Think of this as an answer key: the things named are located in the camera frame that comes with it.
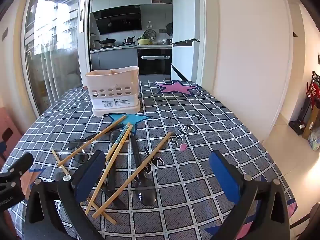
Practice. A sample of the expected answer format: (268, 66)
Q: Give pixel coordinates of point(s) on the black wok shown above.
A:
(107, 42)

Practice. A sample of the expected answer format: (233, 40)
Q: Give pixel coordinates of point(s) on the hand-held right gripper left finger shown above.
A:
(90, 177)

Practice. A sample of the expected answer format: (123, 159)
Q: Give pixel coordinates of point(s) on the red bag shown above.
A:
(312, 90)

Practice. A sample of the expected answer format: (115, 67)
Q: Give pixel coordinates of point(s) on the patterned wooden chopstick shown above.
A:
(105, 176)
(120, 139)

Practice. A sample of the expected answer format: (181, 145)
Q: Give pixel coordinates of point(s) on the grey kitchen counter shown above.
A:
(112, 57)

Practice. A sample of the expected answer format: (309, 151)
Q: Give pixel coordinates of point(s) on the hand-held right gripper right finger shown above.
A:
(222, 177)

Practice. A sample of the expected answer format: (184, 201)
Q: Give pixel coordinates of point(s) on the dark cooking pot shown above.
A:
(129, 40)

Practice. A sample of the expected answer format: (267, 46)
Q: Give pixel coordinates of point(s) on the white refrigerator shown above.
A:
(186, 12)

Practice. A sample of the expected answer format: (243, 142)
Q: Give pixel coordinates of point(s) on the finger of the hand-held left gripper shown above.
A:
(18, 163)

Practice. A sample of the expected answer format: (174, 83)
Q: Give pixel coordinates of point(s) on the grey checked tablecloth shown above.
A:
(200, 155)

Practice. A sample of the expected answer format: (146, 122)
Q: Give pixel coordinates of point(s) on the pink plastic stool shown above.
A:
(6, 125)

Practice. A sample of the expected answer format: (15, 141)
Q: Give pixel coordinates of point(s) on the black hanging pan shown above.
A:
(169, 28)

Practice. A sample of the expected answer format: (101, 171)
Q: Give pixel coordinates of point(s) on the sliding glass door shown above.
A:
(50, 55)

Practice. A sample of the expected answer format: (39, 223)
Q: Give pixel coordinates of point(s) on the cardboard box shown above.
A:
(311, 122)

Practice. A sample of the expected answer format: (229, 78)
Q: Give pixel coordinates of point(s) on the black floor item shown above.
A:
(300, 120)

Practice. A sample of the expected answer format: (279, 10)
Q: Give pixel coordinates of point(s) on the green bowl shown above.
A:
(143, 40)

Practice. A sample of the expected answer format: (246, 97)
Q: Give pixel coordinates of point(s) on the black range hood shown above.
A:
(118, 20)

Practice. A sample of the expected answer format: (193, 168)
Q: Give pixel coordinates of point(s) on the crumpled plastic bag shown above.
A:
(315, 140)

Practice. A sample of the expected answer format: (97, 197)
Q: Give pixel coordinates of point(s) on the black built-in oven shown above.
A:
(153, 61)

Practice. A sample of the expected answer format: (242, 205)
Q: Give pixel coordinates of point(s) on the beige plastic utensil holder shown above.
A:
(125, 78)

